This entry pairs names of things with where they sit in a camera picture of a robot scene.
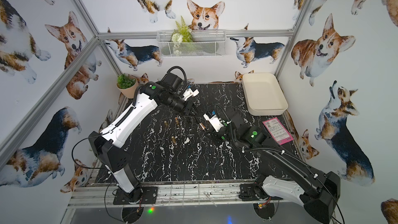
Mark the fern and white flower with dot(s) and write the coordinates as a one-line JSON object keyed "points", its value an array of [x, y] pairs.
{"points": [[182, 34]]}

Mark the cream rectangular tray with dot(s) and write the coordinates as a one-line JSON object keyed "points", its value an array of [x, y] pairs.
{"points": [[263, 94]]}

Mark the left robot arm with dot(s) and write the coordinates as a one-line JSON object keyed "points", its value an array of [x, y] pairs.
{"points": [[108, 144]]}

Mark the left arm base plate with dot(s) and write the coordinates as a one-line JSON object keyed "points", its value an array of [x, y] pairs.
{"points": [[141, 195]]}

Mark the white wire basket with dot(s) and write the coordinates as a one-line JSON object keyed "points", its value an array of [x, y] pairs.
{"points": [[194, 44]]}

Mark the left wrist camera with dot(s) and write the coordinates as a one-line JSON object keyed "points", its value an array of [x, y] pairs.
{"points": [[189, 93]]}

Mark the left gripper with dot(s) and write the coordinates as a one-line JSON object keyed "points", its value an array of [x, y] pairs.
{"points": [[189, 109]]}

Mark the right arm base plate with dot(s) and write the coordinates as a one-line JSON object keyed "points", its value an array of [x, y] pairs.
{"points": [[253, 192]]}

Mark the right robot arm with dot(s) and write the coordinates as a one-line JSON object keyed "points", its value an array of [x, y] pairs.
{"points": [[316, 191]]}

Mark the aluminium front rail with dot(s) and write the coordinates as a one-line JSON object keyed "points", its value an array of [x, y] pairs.
{"points": [[164, 195]]}

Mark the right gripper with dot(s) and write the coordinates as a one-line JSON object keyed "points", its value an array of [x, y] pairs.
{"points": [[215, 132]]}

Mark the potted green plant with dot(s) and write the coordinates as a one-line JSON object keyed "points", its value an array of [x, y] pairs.
{"points": [[127, 84]]}

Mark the pink printed card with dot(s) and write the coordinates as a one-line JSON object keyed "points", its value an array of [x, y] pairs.
{"points": [[277, 131]]}

